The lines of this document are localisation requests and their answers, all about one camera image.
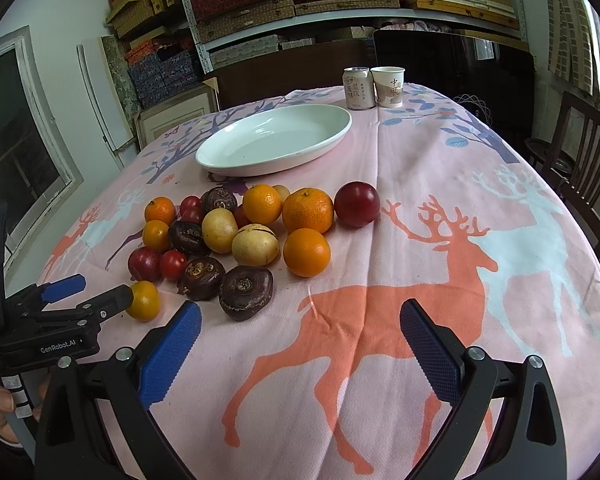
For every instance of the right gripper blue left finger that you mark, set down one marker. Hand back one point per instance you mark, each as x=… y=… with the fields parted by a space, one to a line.
x=73 y=441

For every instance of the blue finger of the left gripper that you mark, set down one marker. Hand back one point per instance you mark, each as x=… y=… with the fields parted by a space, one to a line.
x=89 y=313
x=37 y=297

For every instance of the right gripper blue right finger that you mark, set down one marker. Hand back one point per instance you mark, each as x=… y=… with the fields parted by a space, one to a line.
x=528 y=441

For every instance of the yellow orange tomato front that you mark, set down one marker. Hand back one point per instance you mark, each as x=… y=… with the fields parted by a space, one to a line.
x=145 y=302

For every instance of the small dark red plum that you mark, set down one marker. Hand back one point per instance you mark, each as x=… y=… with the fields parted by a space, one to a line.
x=144 y=264

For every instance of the red cherry tomato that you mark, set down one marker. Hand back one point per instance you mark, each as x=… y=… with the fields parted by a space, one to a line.
x=240 y=217
x=193 y=215
x=191 y=202
x=172 y=265

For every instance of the purple passion fruit front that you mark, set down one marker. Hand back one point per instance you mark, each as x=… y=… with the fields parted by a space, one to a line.
x=201 y=278

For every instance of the wrinkled purple passion fruit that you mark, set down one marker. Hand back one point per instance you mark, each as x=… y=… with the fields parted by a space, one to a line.
x=187 y=238

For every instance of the purple passion fruit large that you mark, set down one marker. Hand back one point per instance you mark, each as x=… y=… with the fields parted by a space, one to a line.
x=244 y=291

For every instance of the yellow striped pepino melon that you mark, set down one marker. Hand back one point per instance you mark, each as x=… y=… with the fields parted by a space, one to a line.
x=255 y=245

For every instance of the orange mandarin back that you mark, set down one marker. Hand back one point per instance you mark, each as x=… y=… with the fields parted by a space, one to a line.
x=262 y=204

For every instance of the orange mandarin front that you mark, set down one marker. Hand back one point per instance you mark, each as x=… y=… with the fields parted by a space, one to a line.
x=306 y=253

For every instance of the large orange mandarin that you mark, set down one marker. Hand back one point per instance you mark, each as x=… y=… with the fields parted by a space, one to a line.
x=309 y=208

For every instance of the large dark red plum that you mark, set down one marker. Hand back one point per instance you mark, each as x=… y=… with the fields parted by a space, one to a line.
x=357 y=204

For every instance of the small orange tomato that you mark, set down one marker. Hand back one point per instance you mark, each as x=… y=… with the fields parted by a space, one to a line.
x=156 y=236

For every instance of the small orange mandarin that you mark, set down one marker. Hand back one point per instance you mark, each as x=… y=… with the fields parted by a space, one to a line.
x=162 y=209

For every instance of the dark purple passion fruit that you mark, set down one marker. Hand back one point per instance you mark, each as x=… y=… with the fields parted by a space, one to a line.
x=218 y=197

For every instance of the small green kiwi fruit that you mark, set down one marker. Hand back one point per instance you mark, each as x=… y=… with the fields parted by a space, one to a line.
x=282 y=192

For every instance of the person left hand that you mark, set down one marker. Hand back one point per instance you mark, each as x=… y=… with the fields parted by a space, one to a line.
x=0 y=404

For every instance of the framed picture on floor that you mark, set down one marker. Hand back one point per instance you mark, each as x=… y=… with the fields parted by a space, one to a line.
x=187 y=105

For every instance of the pink deer print tablecloth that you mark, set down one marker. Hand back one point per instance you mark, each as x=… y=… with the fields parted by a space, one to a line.
x=321 y=384

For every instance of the white oval plate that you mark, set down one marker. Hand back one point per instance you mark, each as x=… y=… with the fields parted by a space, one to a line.
x=275 y=140

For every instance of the dark wooden chair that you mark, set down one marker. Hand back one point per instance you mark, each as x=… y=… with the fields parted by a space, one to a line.
x=582 y=189

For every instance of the pink drink can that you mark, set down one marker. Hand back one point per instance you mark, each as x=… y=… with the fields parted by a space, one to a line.
x=358 y=87

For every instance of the dark wooden cabinet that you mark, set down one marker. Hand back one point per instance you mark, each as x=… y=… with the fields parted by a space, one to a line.
x=493 y=80

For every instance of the white paper cup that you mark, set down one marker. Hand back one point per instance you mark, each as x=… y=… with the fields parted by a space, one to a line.
x=388 y=81

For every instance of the patterned curtain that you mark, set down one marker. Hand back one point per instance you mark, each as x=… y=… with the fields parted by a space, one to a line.
x=570 y=55

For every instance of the dark window with white frame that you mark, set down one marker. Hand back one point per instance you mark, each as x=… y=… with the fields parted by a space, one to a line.
x=37 y=172

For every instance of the white board leaning on wall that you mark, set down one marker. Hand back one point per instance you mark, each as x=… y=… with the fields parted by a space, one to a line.
x=104 y=100

